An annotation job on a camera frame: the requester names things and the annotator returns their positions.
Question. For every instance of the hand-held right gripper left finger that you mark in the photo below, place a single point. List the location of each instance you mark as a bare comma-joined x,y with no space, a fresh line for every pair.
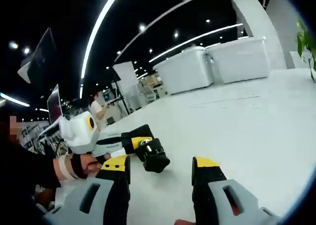
66,210

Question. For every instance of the potted green plant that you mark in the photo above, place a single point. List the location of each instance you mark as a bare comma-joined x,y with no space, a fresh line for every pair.
306,45

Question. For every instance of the red-screen monitor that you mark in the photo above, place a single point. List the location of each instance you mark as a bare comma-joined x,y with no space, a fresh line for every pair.
54,104

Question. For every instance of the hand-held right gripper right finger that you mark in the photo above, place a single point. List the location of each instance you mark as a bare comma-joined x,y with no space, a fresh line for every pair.
251,207

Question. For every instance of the white ceiling-hung box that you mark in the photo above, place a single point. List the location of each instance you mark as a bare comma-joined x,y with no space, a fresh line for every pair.
24,73

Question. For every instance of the person's left hand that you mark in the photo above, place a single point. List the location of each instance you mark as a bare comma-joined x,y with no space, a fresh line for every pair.
86,165

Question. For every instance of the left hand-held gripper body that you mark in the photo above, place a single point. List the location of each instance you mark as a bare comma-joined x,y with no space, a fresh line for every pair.
76,136

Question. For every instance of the large dark hanging screen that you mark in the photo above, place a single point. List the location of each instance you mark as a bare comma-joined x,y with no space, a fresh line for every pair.
42,54

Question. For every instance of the white wristband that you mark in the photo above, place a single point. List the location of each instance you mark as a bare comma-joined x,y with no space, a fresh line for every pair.
64,169

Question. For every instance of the black fixed fixture clamp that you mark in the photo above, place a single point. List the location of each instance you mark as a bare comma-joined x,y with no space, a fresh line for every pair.
155,161

